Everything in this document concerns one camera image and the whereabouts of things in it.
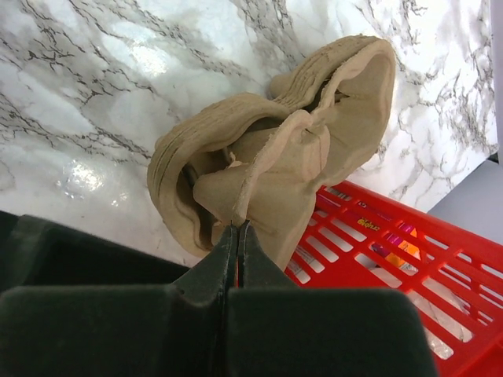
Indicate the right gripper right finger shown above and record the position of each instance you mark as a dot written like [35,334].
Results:
[275,328]

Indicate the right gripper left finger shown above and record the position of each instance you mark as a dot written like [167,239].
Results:
[73,304]

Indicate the brown cardboard cup carrier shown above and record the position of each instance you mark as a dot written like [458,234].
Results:
[340,103]

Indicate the stack of cardboard cup carriers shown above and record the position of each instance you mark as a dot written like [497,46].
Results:
[219,125]

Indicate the red plastic basket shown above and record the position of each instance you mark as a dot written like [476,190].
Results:
[357,238]

